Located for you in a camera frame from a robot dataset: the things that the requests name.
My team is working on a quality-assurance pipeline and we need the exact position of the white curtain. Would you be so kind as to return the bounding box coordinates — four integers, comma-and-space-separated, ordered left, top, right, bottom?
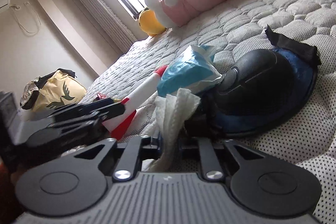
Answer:
63, 0, 137, 42

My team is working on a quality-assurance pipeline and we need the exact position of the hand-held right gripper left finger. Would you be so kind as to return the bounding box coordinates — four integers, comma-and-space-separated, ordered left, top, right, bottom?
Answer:
73, 135, 164, 182

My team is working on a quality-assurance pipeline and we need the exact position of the white paper towel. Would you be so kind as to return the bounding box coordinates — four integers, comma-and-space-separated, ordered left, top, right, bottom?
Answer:
150, 88, 201, 172

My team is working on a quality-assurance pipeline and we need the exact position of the white wall cable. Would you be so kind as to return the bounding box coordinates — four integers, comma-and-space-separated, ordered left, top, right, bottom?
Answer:
10, 4, 42, 35

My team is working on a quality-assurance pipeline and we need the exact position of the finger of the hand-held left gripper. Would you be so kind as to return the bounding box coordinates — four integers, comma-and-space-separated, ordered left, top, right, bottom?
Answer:
34, 118, 109, 144
48, 98, 126, 123

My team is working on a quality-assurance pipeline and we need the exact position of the yellow plush toy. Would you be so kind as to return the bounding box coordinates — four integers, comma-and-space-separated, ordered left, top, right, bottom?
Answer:
138, 8, 166, 36

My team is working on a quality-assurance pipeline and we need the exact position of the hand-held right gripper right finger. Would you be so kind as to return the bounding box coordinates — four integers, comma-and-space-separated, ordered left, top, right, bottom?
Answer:
179, 138, 259, 182

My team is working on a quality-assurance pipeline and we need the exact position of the camouflage cloth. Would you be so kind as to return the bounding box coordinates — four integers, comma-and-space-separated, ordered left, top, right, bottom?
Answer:
20, 77, 44, 110

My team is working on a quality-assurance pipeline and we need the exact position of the red and white toy rocket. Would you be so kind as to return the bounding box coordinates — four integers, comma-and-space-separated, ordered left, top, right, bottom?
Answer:
104, 65, 168, 139

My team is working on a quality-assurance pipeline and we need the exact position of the beige bird print tote bag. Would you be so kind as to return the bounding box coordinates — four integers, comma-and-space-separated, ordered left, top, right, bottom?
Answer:
33, 69, 87, 112

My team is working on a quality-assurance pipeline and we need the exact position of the blue and white tissue pack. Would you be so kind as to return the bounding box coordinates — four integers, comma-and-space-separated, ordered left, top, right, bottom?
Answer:
157, 45, 222, 97

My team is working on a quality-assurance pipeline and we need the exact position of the white quilted mattress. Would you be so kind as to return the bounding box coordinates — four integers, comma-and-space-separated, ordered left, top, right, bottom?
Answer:
87, 0, 336, 224

